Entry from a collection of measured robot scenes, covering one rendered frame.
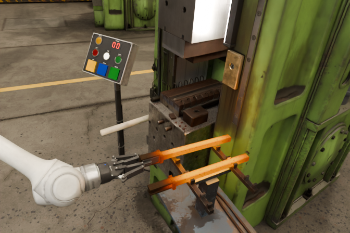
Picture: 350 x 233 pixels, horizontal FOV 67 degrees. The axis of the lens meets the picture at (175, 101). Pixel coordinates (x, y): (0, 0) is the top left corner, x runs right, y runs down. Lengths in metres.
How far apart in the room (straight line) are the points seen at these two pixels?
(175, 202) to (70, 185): 0.66
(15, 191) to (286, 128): 2.07
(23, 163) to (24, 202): 1.59
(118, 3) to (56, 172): 5.56
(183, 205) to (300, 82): 0.87
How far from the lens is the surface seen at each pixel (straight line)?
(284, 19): 1.13
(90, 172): 0.99
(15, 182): 2.62
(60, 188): 0.78
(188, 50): 1.35
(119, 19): 6.21
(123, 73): 1.75
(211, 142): 1.21
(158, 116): 1.59
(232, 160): 1.17
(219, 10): 1.34
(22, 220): 2.34
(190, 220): 1.28
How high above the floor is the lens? 1.77
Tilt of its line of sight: 31 degrees down
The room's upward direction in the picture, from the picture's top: 4 degrees clockwise
